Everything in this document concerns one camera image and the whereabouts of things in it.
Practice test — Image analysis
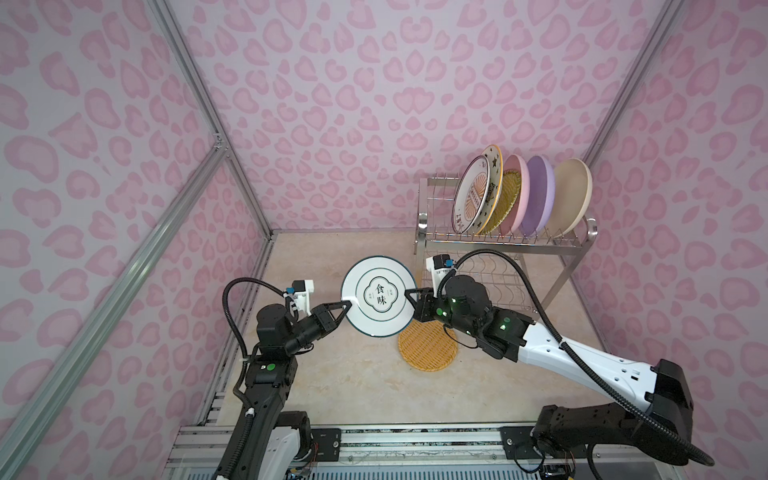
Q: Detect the orange woven pattern plate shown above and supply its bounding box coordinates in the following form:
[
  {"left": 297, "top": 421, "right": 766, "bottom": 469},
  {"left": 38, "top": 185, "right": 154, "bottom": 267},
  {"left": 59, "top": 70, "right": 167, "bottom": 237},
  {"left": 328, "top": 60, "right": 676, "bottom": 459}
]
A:
[{"left": 398, "top": 321, "right": 459, "bottom": 372}]

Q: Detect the white plate black rim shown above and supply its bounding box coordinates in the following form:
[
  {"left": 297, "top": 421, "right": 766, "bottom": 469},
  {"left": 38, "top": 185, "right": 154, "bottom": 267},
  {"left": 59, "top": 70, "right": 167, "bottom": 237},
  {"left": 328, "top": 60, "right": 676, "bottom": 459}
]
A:
[{"left": 340, "top": 256, "right": 416, "bottom": 338}]

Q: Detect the white plate orange sunburst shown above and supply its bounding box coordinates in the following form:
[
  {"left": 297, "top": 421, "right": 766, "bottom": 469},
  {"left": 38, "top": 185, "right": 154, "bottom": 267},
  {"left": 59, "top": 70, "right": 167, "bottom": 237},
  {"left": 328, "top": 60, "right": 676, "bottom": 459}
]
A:
[{"left": 452, "top": 155, "right": 489, "bottom": 234}]

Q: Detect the green yellow woven plate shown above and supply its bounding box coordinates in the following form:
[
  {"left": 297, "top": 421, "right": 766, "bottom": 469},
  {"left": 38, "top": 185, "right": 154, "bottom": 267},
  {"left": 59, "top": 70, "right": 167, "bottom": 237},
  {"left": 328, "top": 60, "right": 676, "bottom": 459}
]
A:
[{"left": 482, "top": 170, "right": 522, "bottom": 235}]

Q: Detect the pink plate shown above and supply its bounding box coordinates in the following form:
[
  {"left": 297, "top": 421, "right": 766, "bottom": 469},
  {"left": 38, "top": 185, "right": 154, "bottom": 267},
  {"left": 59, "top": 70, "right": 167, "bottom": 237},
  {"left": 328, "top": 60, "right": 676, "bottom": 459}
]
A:
[{"left": 500, "top": 154, "right": 530, "bottom": 235}]

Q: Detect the purple plate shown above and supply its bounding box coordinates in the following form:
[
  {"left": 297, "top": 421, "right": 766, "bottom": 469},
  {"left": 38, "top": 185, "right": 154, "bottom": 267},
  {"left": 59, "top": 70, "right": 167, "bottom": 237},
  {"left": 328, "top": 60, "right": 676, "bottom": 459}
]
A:
[{"left": 519, "top": 156, "right": 555, "bottom": 238}]

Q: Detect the cream beige plate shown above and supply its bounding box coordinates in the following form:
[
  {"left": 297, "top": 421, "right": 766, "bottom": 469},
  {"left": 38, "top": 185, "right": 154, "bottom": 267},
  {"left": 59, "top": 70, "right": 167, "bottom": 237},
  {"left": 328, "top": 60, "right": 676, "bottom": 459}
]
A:
[{"left": 546, "top": 158, "right": 593, "bottom": 237}]

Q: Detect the white star cartoon plate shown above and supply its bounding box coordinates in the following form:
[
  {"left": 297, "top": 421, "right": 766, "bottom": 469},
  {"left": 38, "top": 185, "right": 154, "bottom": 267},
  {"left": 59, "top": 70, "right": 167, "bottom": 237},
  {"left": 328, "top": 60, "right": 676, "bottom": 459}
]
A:
[{"left": 474, "top": 144, "right": 504, "bottom": 234}]

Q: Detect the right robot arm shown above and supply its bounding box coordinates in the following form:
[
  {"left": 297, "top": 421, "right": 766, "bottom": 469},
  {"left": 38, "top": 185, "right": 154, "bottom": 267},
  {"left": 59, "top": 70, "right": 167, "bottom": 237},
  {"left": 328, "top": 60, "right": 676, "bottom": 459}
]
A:
[{"left": 405, "top": 275, "right": 708, "bottom": 466}]

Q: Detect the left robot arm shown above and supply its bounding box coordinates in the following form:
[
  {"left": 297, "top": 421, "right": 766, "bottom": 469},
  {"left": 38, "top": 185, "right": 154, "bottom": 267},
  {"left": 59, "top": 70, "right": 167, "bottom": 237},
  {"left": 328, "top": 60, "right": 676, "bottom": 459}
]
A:
[{"left": 213, "top": 301, "right": 352, "bottom": 479}]

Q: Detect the stainless steel dish rack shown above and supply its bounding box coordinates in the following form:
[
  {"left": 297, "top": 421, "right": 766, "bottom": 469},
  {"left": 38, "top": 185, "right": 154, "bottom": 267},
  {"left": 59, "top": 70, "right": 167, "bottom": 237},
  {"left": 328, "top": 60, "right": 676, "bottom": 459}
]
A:
[{"left": 413, "top": 173, "right": 599, "bottom": 313}]

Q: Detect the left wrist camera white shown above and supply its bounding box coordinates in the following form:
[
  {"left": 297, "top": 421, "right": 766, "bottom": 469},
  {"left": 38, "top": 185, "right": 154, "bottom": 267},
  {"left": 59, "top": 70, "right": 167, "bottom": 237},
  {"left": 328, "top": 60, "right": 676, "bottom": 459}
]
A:
[{"left": 284, "top": 280, "right": 314, "bottom": 321}]

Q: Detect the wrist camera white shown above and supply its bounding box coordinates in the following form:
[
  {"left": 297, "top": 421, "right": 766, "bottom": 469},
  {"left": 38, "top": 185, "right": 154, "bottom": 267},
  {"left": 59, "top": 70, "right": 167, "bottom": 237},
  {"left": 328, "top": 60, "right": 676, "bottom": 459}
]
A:
[
  {"left": 425, "top": 254, "right": 454, "bottom": 293},
  {"left": 284, "top": 280, "right": 314, "bottom": 321}
]

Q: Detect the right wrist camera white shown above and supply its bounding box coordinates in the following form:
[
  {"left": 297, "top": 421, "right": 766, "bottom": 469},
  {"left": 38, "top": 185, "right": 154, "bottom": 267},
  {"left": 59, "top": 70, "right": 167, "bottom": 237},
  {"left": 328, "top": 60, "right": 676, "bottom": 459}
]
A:
[{"left": 425, "top": 254, "right": 454, "bottom": 293}]

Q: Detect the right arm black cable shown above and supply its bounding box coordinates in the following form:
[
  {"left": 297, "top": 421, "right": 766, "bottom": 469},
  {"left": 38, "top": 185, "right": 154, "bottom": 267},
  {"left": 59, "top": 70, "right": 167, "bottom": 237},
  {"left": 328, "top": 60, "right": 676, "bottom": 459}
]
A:
[{"left": 437, "top": 248, "right": 715, "bottom": 480}]

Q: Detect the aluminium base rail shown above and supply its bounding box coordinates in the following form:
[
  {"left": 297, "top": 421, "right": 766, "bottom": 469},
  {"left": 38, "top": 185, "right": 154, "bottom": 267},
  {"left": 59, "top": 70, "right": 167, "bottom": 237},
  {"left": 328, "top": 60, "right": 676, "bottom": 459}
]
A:
[{"left": 161, "top": 383, "right": 685, "bottom": 480}]

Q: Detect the aluminium frame profile left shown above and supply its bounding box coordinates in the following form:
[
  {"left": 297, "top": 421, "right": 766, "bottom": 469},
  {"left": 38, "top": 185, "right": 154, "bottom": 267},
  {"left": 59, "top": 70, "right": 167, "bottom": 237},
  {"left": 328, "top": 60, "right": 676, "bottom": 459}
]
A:
[{"left": 1, "top": 1, "right": 264, "bottom": 479}]

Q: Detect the aluminium frame profile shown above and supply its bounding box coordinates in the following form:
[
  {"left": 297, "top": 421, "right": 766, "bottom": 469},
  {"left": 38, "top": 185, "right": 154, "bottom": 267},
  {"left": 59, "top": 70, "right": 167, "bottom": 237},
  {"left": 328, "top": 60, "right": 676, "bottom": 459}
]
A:
[
  {"left": 582, "top": 0, "right": 687, "bottom": 168},
  {"left": 1, "top": 1, "right": 264, "bottom": 479}
]

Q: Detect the aluminium frame profile right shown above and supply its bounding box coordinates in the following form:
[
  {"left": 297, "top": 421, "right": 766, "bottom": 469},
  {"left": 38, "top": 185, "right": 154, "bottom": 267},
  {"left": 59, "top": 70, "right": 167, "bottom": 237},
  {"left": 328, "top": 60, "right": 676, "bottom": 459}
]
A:
[{"left": 582, "top": 0, "right": 687, "bottom": 168}]

